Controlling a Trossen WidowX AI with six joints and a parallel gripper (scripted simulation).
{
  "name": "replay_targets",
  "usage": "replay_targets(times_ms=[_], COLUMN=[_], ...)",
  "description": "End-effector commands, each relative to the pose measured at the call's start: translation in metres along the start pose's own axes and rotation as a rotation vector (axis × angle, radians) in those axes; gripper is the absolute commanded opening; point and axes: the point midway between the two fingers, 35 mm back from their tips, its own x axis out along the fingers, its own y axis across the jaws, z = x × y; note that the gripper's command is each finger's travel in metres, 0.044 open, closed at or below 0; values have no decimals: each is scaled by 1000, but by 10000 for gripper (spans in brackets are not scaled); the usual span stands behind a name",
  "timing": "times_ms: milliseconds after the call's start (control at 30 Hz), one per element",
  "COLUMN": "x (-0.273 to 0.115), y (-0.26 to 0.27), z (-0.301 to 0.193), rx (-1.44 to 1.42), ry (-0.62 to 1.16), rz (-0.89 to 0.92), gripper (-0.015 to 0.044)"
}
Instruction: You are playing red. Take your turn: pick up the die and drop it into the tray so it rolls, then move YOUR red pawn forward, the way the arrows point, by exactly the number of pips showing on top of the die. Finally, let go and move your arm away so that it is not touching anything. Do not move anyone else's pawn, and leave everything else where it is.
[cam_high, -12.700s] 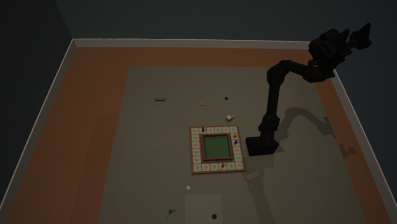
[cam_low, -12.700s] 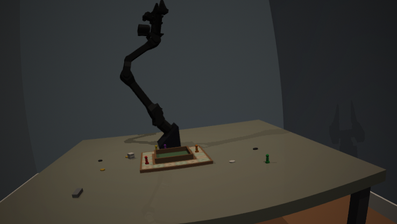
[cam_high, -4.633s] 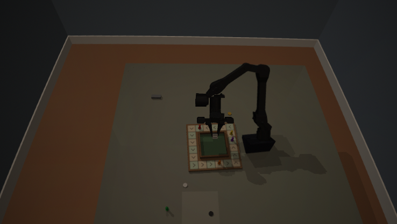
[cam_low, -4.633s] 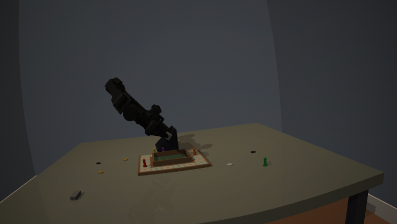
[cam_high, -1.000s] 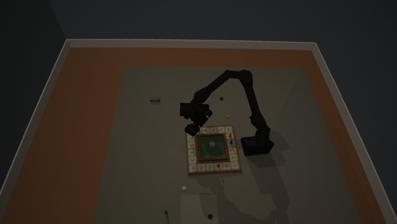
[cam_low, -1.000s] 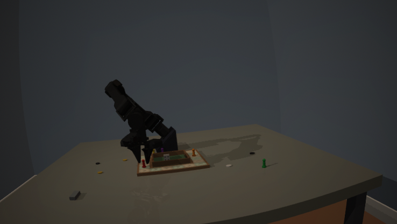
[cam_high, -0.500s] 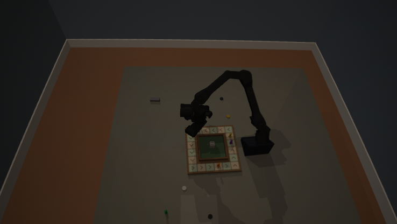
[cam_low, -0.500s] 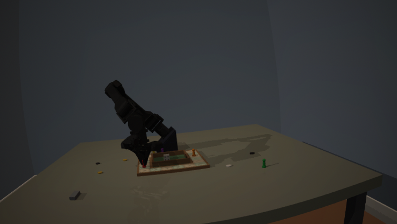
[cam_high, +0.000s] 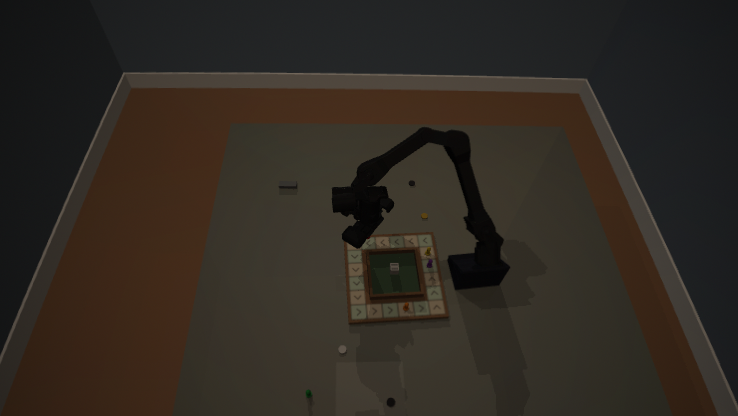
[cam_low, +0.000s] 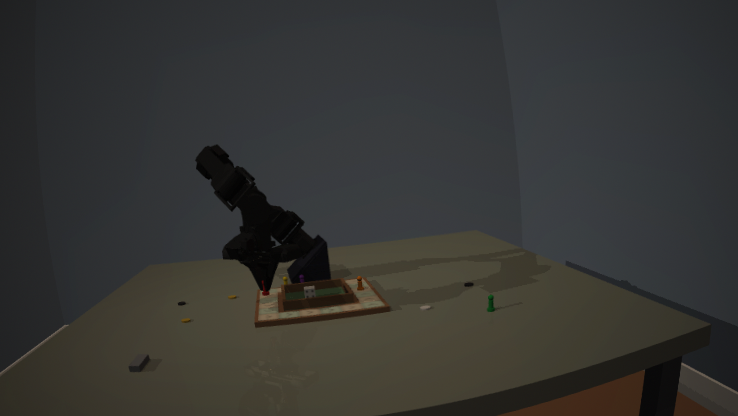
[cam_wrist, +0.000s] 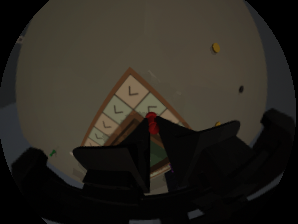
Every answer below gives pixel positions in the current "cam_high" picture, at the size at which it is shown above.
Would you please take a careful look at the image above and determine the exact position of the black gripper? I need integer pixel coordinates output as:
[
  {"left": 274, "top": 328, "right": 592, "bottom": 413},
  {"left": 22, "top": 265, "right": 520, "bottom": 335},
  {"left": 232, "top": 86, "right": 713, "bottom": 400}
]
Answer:
[{"left": 342, "top": 198, "right": 394, "bottom": 249}]

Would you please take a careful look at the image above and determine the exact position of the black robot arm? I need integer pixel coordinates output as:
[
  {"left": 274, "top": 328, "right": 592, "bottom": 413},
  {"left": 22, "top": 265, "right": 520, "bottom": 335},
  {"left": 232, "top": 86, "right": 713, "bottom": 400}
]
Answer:
[{"left": 332, "top": 127, "right": 504, "bottom": 268}]

